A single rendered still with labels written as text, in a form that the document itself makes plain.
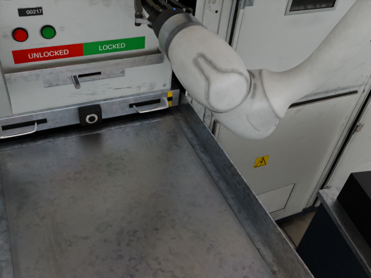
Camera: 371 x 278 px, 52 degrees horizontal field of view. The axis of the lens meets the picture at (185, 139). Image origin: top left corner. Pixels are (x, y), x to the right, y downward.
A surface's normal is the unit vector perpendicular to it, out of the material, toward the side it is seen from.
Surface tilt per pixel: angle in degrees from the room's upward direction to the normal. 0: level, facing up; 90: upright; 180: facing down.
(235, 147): 90
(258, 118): 97
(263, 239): 0
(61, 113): 90
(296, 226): 0
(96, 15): 90
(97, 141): 0
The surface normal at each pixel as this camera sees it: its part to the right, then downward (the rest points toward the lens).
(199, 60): -0.50, -0.30
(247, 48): 0.40, 0.64
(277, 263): 0.10, -0.74
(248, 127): 0.11, 0.83
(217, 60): -0.09, -0.50
